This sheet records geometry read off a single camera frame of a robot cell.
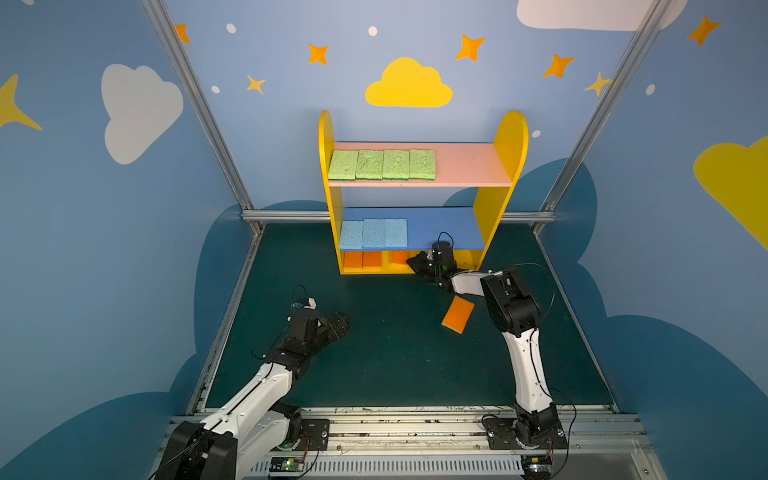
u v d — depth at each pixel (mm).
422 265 984
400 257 1068
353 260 1074
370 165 780
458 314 959
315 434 745
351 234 984
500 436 745
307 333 662
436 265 904
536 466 718
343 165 772
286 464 709
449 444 737
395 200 1155
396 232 1000
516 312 626
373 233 990
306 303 794
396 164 782
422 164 783
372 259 1081
